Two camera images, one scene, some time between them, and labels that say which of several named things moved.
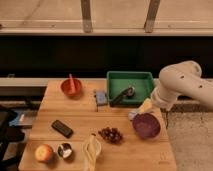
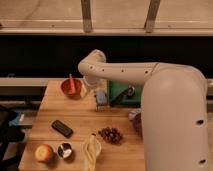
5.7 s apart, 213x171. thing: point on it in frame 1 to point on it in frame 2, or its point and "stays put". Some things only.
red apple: [43, 152] stays put
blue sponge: [101, 98] stays put
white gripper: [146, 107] to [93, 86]
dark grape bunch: [112, 134] stays put
